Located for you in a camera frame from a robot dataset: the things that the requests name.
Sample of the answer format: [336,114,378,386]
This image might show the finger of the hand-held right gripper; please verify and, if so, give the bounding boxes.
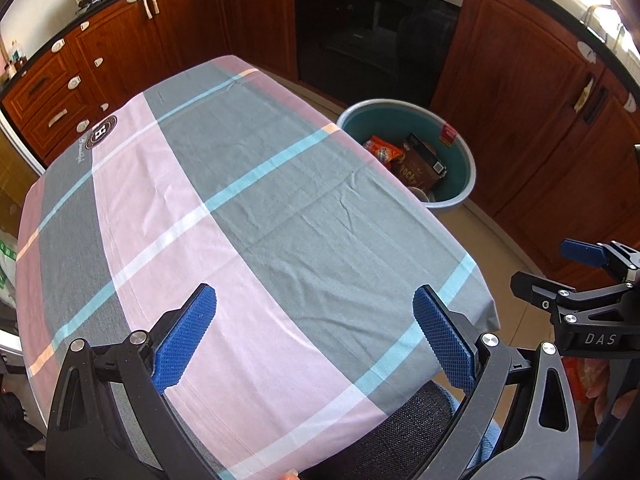
[560,238,640,273]
[510,271,640,321]

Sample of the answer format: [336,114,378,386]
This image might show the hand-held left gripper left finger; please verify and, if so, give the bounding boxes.
[45,282,221,480]

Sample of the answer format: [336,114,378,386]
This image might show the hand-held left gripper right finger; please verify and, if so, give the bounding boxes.
[412,285,583,480]

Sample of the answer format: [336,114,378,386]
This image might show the brown cardboard snack box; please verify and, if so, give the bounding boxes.
[397,132,448,192]

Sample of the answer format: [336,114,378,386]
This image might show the red snack packet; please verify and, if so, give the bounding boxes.
[364,135,405,168]

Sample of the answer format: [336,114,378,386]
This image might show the teal plastic bin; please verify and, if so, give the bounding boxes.
[336,99,477,211]

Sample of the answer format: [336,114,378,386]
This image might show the person's right hand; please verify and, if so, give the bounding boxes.
[592,357,638,461]

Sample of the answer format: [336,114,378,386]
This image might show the grey blue fabric chair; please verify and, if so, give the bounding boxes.
[295,381,501,480]

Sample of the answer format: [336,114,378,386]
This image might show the green white printed sack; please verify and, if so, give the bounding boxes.
[0,230,21,311]

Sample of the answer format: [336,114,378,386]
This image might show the black built-in oven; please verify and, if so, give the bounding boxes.
[292,0,468,111]

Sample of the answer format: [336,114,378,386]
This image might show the red-brown wooden kitchen cabinets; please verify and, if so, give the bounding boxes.
[0,0,640,291]

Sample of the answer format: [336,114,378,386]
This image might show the small condiment bottle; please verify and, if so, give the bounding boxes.
[4,39,27,78]

